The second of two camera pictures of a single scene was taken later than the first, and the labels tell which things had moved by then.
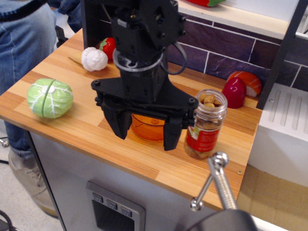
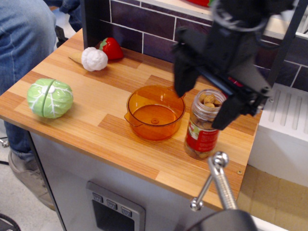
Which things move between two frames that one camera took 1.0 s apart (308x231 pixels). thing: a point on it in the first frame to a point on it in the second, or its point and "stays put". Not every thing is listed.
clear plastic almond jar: [202, 141] stays put
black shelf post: [282, 52] stays put
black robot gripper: [145, 92] to [225, 55]
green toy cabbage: [49, 98] stays put
